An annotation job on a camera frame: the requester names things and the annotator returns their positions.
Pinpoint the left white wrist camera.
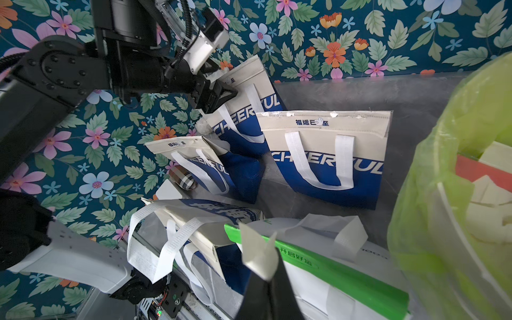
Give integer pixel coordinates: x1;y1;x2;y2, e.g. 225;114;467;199
183;7;229;75

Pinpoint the blue white tote bag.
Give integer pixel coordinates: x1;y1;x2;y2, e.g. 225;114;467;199
127;199;265;305
197;55;283;158

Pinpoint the white trash bin green liner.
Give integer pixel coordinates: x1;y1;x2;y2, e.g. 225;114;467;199
387;54;511;319

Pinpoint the middle right blue white bag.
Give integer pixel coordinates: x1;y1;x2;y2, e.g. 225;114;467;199
257;111;393;209

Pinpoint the plaid box near wall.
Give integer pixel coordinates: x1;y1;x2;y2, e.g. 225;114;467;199
169;165;197;191

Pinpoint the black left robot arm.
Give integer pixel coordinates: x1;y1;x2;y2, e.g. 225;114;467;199
1;1;236;270

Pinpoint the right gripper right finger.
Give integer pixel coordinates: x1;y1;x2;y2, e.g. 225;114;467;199
267;248;304;320

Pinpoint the middle left blue white bag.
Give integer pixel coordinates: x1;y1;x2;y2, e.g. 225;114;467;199
145;136;265;204

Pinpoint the white pad near wall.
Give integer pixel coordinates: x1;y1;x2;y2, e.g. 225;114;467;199
155;179;189;200

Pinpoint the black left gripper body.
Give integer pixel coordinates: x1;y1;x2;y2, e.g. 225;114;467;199
163;59;238;113

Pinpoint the white bag green top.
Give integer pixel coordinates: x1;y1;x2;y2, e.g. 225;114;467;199
247;214;412;319

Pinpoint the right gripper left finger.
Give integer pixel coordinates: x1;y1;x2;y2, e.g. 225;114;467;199
235;275;269;320

